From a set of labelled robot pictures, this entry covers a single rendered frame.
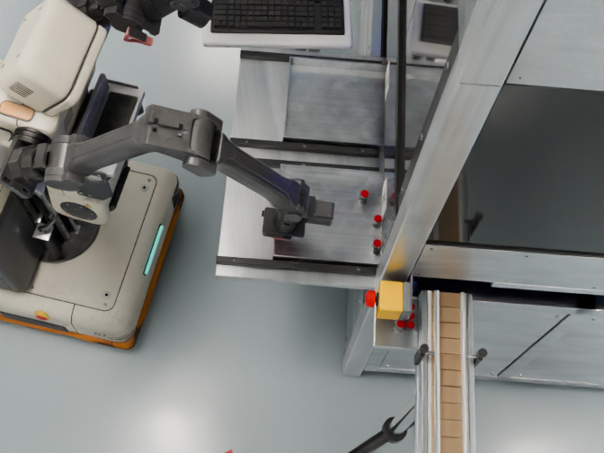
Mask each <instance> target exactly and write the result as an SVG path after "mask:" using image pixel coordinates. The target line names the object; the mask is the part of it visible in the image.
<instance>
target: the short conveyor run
mask: <svg viewBox="0 0 604 453"><path fill-rule="evenodd" d="M416 299H418V350H417V351H416V352H415V354H414V365H415V425H414V453H476V448H475V376H474V368H475V367H476V366H477V365H478V364H479V363H480V362H481V361H482V360H483V358H485V357H486V355H487V353H488V352H487V350H486V349H485V348H482V349H480V350H478V351H477V353H476V354H474V340H473V304H472V294H467V293H466V292H464V291H462V292H461V293H450V292H440V291H439V290H438V289H435V290H434V291H430V290H428V291H427V290H421V292H420V294H419V296H418V297H417V298H416Z"/></svg>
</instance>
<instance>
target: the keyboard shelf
mask: <svg viewBox="0 0 604 453"><path fill-rule="evenodd" d="M343 13H344V35H313V34H263V33H214V32H210V23H211V20H210V21H209V22H208V24H207V25H206V26H205V27H204V28H203V32H202V45H203V46H204V47H211V48H241V47H242V46H246V47H257V48H268V49H351V48H352V31H351V0H343Z"/></svg>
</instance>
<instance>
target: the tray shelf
mask: <svg viewBox="0 0 604 453"><path fill-rule="evenodd" d="M241 50H252V51H263V52H274V53H286V54H297V55H308V56H319V57H330V58H352V59H363V60H375V61H382V64H386V58H380V57H369V56H357V55H346V54H334V53H323V52H313V51H301V50H290V49H268V48H257V47H246V46H242V48H241ZM288 75H289V62H278V61H266V60H255V59H244V58H240V65H239V72H238V80H237V88H236V96H235V111H234V118H233V127H232V135H231V138H250V139H260V140H272V141H283V129H284V118H285V108H286V97H287V86H288ZM239 148H241V149H242V150H244V151H245V152H246V153H247V154H249V155H251V156H253V157H254V158H265V159H277V160H288V161H299V162H311V163H323V164H345V165H357V166H367V167H378V168H379V171H380V172H384V152H379V157H378V158H376V157H365V156H354V155H332V154H320V153H308V152H298V151H286V150H274V149H263V148H251V147H239ZM266 207H268V208H274V207H273V206H272V205H271V204H270V203H269V202H268V201H267V200H266V199H265V198H264V197H262V196H261V195H259V194H257V193H256V192H254V191H251V190H250V189H248V188H246V187H244V186H243V185H242V184H240V183H238V182H236V181H234V180H232V179H231V178H229V177H226V189H225V197H224V205H223V213H222V220H221V228H220V237H219V244H218V255H219V256H231V257H243V258H254V259H266V260H272V256H273V246H274V238H272V237H268V236H264V235H263V234H262V225H263V217H262V211H263V210H265V208H266ZM216 278H217V279H229V280H251V281H264V282H276V283H288V284H299V285H311V286H323V287H336V288H347V289H370V290H374V289H375V279H376V276H375V277H373V276H361V275H350V274H338V273H325V272H313V271H291V270H279V269H267V268H255V267H244V266H232V265H219V264H217V267H216Z"/></svg>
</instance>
